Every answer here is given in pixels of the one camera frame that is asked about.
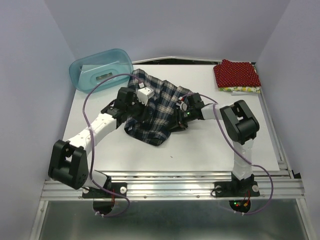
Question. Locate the navy plaid skirt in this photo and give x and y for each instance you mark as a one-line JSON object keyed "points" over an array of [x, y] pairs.
{"points": [[154, 130]]}

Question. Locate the teal plastic bin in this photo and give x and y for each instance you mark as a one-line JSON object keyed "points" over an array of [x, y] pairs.
{"points": [[87, 72]]}

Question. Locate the aluminium rail frame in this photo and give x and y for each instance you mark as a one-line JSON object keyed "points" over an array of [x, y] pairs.
{"points": [[169, 191]]}

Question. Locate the white folded cloth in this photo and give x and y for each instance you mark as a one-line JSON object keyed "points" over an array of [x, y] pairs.
{"points": [[243, 93]]}

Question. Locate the lemon print folded skirt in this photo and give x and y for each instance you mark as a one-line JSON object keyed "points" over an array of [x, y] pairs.
{"points": [[241, 89]]}

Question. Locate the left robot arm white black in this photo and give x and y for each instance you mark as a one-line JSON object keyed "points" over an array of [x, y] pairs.
{"points": [[69, 163]]}

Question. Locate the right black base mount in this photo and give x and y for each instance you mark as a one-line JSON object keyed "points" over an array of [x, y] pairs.
{"points": [[230, 187]]}

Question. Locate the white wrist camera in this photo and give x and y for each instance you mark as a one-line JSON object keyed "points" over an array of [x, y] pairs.
{"points": [[144, 94], [183, 104]]}

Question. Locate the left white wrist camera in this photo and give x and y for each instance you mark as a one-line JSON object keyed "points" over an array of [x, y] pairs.
{"points": [[144, 94]]}

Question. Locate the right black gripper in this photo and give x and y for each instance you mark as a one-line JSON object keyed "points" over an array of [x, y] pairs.
{"points": [[178, 123]]}

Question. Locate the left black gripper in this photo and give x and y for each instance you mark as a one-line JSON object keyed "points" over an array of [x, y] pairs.
{"points": [[145, 113]]}

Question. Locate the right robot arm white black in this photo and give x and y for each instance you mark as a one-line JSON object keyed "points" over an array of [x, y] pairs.
{"points": [[237, 124]]}

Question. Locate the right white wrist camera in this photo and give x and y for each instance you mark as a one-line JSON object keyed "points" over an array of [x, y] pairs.
{"points": [[183, 104]]}

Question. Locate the red polka dot folded skirt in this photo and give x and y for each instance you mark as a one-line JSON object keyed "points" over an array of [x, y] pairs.
{"points": [[236, 74]]}

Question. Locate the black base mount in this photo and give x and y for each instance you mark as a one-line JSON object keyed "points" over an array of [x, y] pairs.
{"points": [[230, 187], [119, 190]]}

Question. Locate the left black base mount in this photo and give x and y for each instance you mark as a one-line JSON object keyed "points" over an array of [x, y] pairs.
{"points": [[119, 190]]}

